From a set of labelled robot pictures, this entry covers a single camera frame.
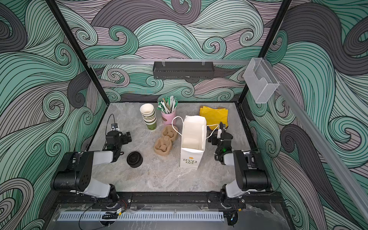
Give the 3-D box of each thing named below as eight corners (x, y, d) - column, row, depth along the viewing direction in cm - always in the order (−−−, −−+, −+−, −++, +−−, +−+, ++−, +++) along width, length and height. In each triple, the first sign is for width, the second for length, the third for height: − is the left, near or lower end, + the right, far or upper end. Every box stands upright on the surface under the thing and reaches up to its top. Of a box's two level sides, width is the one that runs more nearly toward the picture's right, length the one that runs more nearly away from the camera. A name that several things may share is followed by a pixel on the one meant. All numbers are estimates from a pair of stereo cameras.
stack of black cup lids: (128, 167, 87) (125, 164, 83) (131, 155, 92) (128, 151, 88) (141, 167, 87) (139, 164, 83) (143, 155, 92) (141, 151, 88)
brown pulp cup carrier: (153, 154, 92) (152, 149, 87) (166, 128, 105) (165, 123, 100) (167, 159, 90) (167, 154, 84) (179, 132, 103) (178, 127, 98)
